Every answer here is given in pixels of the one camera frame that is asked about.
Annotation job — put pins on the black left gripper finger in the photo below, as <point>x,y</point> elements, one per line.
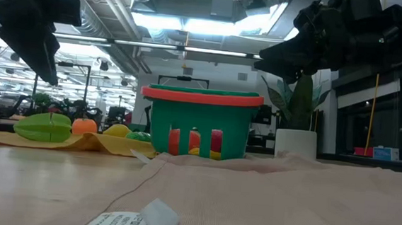
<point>31,54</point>
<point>54,63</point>

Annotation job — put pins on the grey ceiling unit box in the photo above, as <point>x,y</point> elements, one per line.
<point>222,6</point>

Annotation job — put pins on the long overhead light bar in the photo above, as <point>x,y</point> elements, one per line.
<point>209,51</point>

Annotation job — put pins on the blue and white box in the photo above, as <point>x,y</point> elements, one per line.
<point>386,154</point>

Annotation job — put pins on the orange toy tangerine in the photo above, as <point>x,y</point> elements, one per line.
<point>84,127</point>

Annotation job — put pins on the white printed cloth label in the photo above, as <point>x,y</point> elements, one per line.
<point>118,224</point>

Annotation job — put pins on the yellow toy lemon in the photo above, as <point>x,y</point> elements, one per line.
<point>118,131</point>

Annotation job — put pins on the yellow cloth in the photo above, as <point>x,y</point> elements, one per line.
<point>96,144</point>

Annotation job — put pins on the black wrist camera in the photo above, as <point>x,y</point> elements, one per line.
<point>64,10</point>
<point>357,4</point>

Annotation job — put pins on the pink cloth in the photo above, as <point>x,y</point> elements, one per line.
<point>251,201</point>

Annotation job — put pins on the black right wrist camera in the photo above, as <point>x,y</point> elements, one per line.
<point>357,4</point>

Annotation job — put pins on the small white cloth tag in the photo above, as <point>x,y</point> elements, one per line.
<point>140,156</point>

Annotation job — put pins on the yellow toy corn cob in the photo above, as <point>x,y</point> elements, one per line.
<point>194,152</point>

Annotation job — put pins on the orange toy pumpkin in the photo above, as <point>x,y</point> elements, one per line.
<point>174,140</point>

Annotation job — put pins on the black background rig frame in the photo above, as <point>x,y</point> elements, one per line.
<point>88,83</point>

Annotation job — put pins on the red textured toy berry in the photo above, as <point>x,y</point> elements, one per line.
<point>217,140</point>

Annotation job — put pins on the green background plant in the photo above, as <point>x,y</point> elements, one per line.
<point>42,99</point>

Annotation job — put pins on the snake plant in white pot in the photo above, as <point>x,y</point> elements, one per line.
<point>296,144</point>

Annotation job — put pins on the light green toy starfruit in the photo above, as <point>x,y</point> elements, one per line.
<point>40,128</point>

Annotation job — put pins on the green toy pea pod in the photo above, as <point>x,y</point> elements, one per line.
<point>139,136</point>

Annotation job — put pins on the teal basket orange rim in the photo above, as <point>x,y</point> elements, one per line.
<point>242,129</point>

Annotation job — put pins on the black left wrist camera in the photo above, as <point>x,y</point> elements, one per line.
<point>64,10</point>

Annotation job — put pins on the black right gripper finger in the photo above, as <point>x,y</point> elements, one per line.
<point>289,73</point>
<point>294,53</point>

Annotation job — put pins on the black metal bracket frame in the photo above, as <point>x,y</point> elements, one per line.
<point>184,78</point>

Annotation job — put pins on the red box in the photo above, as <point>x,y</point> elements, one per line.
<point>363,151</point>

